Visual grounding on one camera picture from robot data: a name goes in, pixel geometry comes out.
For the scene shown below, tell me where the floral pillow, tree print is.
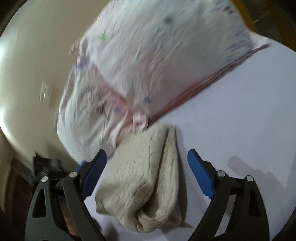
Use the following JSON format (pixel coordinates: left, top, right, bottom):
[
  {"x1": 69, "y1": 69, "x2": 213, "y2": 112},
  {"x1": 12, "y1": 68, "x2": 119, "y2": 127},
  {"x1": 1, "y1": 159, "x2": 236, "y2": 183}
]
[{"x1": 56, "y1": 67, "x2": 148, "y2": 164}]

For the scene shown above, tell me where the white wall socket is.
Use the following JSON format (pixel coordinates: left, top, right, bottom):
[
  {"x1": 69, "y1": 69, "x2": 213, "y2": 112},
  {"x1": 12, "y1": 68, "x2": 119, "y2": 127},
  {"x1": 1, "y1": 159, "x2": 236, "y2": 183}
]
[{"x1": 39, "y1": 80, "x2": 52, "y2": 102}]

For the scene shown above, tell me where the person's left hand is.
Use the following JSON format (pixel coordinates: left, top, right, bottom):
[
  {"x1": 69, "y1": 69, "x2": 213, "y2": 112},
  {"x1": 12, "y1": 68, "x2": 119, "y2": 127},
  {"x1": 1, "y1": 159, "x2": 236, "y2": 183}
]
[{"x1": 60, "y1": 200, "x2": 80, "y2": 237}]

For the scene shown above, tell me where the pink floral pillow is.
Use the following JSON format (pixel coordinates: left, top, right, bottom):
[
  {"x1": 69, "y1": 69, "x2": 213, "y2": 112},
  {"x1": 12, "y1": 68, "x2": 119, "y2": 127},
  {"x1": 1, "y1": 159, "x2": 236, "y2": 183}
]
[{"x1": 75, "y1": 1, "x2": 269, "y2": 117}]

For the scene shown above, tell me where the beige cable-knit sweater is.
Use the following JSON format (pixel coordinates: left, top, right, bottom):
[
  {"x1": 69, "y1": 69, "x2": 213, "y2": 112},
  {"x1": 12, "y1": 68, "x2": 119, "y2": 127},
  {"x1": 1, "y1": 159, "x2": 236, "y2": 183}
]
[{"x1": 95, "y1": 124, "x2": 183, "y2": 233}]

